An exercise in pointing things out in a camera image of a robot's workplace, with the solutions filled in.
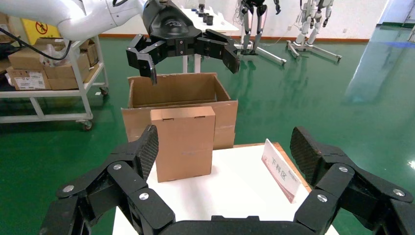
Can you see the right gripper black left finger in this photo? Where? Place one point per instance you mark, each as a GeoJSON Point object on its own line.
{"type": "Point", "coordinates": [129, 181]}

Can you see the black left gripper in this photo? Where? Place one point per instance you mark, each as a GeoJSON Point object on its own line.
{"type": "Point", "coordinates": [168, 26]}

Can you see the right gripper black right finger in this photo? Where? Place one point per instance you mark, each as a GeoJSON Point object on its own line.
{"type": "Point", "coordinates": [337, 181]}

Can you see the small brown cardboard box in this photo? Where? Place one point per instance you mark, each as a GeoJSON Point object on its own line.
{"type": "Point", "coordinates": [184, 146]}

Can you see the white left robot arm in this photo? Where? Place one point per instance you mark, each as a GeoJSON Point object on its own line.
{"type": "Point", "coordinates": [81, 16]}

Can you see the large open cardboard box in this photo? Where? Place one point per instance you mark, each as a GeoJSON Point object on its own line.
{"type": "Point", "coordinates": [181, 90]}

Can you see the cardboard box with white label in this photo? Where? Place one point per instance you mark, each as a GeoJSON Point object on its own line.
{"type": "Point", "coordinates": [29, 79]}

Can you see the black cylindrical canister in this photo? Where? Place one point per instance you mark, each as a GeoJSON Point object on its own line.
{"type": "Point", "coordinates": [205, 17]}
{"type": "Point", "coordinates": [209, 20]}

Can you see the white background table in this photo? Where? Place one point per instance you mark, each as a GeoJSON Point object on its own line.
{"type": "Point", "coordinates": [223, 24]}

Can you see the white red table sign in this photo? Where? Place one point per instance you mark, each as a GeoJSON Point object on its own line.
{"type": "Point", "coordinates": [280, 172]}

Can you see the black humanoid robot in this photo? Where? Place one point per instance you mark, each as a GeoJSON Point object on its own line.
{"type": "Point", "coordinates": [261, 13]}

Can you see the black humanoid robot floor stand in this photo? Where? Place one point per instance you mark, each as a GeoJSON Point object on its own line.
{"type": "Point", "coordinates": [272, 58]}

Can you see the white wheeled shelf cart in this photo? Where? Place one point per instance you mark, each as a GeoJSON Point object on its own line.
{"type": "Point", "coordinates": [84, 90]}

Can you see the white humanoid robot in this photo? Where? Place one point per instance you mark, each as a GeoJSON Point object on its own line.
{"type": "Point", "coordinates": [304, 29]}

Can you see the clear plastic bag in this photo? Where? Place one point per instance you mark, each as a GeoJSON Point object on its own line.
{"type": "Point", "coordinates": [52, 53]}

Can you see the white humanoid robot floor stand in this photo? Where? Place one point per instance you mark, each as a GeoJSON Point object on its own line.
{"type": "Point", "coordinates": [321, 52]}

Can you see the yellow warning sign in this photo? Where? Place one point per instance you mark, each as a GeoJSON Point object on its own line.
{"type": "Point", "coordinates": [35, 29]}

